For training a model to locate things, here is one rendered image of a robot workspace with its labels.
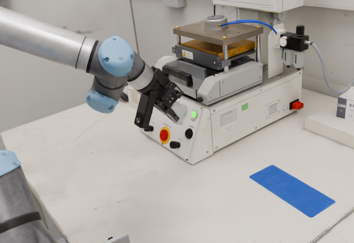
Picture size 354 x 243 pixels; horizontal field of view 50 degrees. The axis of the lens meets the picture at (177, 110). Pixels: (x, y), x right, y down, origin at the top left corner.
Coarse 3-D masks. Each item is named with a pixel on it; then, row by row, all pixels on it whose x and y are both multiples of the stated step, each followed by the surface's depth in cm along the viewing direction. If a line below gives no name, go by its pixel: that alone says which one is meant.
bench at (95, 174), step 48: (48, 144) 143; (96, 144) 139; (144, 144) 136; (240, 144) 129; (288, 144) 126; (336, 144) 123; (48, 192) 115; (96, 192) 113; (144, 192) 111; (192, 192) 108; (240, 192) 106; (336, 192) 102; (96, 240) 95; (144, 240) 93; (192, 240) 92; (240, 240) 90; (288, 240) 89; (336, 240) 87
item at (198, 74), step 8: (184, 64) 132; (192, 64) 130; (192, 72) 130; (200, 72) 126; (176, 80) 129; (200, 80) 127; (176, 88) 128; (184, 88) 124; (192, 88) 121; (192, 96) 122
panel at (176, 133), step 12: (192, 108) 122; (156, 120) 137; (168, 120) 131; (192, 120) 122; (144, 132) 142; (156, 132) 136; (168, 132) 131; (180, 132) 126; (192, 132) 121; (168, 144) 130; (180, 144) 125; (192, 144) 121; (180, 156) 125
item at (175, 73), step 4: (164, 68) 130; (168, 68) 129; (172, 68) 128; (164, 72) 131; (168, 72) 129; (172, 72) 127; (176, 72) 125; (180, 72) 124; (184, 72) 123; (176, 76) 126; (180, 76) 124; (184, 76) 122; (188, 76) 121; (184, 80) 123; (188, 80) 121; (192, 80) 122; (188, 84) 122; (192, 84) 123
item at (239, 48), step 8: (192, 40) 139; (248, 40) 132; (200, 48) 129; (208, 48) 128; (216, 48) 127; (232, 48) 125; (240, 48) 127; (248, 48) 129; (232, 56) 126; (240, 56) 128
